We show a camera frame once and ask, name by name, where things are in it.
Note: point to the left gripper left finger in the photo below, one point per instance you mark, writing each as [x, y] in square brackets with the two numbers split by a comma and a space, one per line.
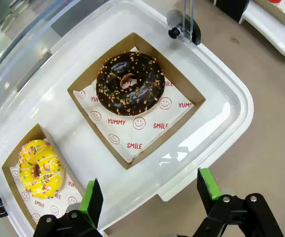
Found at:
[93, 202]

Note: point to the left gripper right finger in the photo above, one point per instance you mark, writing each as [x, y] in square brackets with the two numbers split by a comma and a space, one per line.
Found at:
[204, 191]

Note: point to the chocolate nut donut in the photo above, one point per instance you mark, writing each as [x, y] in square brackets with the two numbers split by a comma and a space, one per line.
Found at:
[107, 84]

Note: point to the yellow sprinkle donut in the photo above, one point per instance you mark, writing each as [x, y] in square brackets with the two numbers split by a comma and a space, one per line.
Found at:
[51, 158]

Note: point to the yellow frosted donut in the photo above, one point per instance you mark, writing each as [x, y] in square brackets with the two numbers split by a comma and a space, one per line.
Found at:
[11, 182]

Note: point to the red frosted donut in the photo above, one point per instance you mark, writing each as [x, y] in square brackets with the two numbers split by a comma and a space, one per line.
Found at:
[284, 18]

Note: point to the red glazed donut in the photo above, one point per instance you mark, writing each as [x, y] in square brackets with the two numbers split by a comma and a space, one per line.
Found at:
[274, 0]

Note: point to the white display tray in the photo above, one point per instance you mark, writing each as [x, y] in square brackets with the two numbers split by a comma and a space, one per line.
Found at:
[268, 29]
[70, 128]

